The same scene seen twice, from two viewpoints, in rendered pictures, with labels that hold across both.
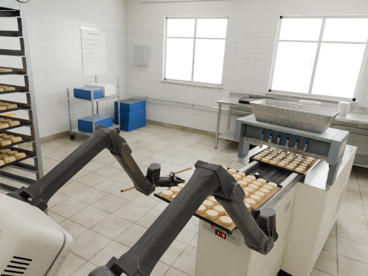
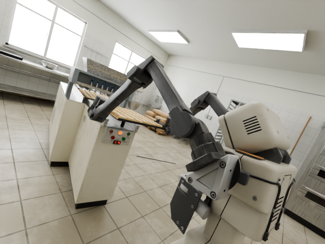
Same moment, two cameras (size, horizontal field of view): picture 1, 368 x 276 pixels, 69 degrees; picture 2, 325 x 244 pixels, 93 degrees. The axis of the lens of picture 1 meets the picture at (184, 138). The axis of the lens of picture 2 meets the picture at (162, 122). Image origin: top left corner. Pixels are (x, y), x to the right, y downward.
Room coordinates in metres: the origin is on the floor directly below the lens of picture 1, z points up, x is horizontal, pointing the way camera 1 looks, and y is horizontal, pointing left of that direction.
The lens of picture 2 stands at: (0.66, 0.96, 1.23)
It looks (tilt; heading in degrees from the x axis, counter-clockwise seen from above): 9 degrees down; 282
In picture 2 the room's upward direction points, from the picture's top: 21 degrees clockwise
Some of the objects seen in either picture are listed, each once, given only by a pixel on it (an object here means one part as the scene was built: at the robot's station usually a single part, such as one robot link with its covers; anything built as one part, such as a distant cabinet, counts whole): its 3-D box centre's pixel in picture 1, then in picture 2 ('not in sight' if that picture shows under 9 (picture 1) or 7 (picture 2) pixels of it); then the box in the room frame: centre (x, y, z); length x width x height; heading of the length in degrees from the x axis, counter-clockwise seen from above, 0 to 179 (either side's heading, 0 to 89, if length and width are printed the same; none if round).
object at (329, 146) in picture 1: (286, 147); (101, 91); (1.92, -0.78, 1.01); 0.72 x 0.33 x 0.34; 52
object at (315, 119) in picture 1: (292, 115); (107, 72); (1.92, -0.78, 1.25); 0.56 x 0.29 x 0.14; 52
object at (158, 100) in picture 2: not in sight; (156, 102); (2.52, -5.30, 0.92); 1.00 x 0.36 x 1.11; 153
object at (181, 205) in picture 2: not in sight; (207, 195); (0.51, 0.33, 0.93); 0.28 x 0.16 x 0.22; 52
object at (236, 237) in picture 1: (223, 224); (118, 136); (1.24, -0.24, 0.77); 0.24 x 0.04 x 0.14; 52
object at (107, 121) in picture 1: (96, 122); not in sight; (4.94, 1.70, 0.29); 0.56 x 0.38 x 0.20; 161
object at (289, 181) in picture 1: (306, 165); (106, 102); (1.92, -0.96, 0.87); 2.01 x 0.03 x 0.07; 142
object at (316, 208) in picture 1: (293, 194); (82, 121); (2.30, -1.07, 0.42); 1.28 x 0.72 x 0.84; 142
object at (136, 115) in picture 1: (130, 114); not in sight; (5.75, 1.21, 0.30); 0.60 x 0.40 x 0.20; 153
